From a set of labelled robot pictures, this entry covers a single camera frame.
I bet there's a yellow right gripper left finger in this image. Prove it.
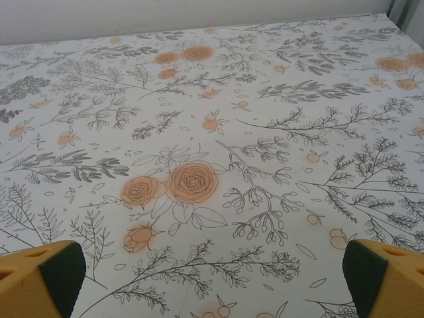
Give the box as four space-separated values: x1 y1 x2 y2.
0 240 88 318

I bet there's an aluminium frame rail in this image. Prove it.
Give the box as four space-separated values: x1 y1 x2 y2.
386 0 424 40

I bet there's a floral tablecloth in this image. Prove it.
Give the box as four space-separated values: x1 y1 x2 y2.
0 13 424 318

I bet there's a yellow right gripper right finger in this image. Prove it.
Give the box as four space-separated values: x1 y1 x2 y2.
342 238 424 318

